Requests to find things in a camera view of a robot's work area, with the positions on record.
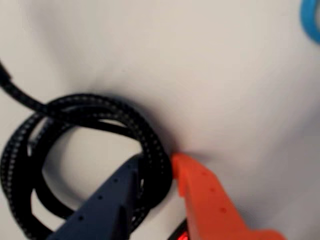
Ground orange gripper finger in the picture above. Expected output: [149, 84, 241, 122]
[171, 152, 287, 240]

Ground navy gripper finger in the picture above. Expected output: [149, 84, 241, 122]
[46, 154, 141, 240]

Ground black braided cable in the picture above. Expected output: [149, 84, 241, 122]
[0, 59, 175, 240]

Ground black ring strap device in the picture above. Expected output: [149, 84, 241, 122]
[169, 217, 191, 240]

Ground blue handled scissors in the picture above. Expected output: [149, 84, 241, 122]
[299, 0, 320, 50]

